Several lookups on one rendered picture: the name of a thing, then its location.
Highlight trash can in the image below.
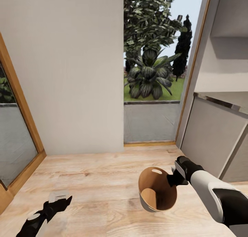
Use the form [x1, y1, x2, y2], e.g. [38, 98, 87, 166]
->
[138, 166, 177, 213]

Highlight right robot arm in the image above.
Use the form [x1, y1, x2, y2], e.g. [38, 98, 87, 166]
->
[167, 156, 248, 237]

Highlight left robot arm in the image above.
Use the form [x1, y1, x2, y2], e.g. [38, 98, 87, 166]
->
[15, 190, 72, 237]

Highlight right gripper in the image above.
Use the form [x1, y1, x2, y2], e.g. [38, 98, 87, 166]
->
[167, 172, 189, 186]

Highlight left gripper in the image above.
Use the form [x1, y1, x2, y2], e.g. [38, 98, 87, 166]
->
[42, 196, 72, 217]

